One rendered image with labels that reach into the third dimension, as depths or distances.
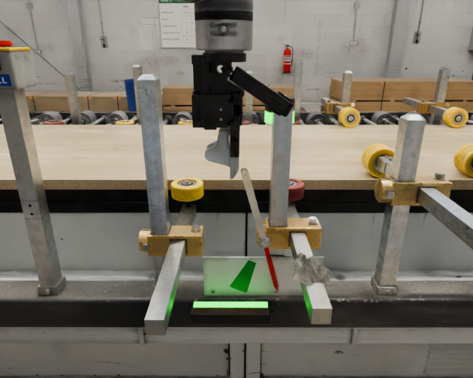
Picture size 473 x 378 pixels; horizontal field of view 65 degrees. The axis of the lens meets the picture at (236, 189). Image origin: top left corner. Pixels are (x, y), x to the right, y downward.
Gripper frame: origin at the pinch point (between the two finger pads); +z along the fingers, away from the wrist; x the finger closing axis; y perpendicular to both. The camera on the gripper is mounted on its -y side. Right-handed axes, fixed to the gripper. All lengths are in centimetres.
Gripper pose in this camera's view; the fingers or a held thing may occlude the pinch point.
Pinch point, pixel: (236, 171)
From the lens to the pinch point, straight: 66.3
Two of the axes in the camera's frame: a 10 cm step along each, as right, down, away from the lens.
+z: -0.1, 9.3, 3.6
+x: 0.0, 3.6, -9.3
